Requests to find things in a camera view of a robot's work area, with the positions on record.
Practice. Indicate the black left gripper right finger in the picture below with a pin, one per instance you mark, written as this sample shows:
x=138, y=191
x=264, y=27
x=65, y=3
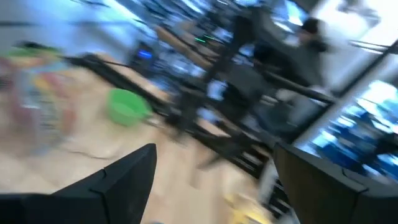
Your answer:
x=326, y=199

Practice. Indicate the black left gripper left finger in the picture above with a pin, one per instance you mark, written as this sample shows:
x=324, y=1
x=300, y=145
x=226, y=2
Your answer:
x=109, y=199

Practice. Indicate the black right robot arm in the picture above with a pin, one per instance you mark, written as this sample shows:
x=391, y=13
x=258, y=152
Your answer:
x=239, y=37

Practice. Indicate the yellow ramen noodle packet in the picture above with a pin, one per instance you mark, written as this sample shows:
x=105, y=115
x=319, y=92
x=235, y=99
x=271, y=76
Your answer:
x=245, y=211

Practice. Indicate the green plastic bowl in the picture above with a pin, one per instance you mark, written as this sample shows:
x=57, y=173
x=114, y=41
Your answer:
x=127, y=107

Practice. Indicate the clear plastic bin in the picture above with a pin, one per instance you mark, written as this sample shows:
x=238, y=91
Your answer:
x=18, y=137

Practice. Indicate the black computer tower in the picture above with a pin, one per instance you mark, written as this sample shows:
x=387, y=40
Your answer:
x=143, y=56

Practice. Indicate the wooden table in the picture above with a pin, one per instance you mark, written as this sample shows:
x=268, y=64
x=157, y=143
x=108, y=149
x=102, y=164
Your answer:
x=183, y=46

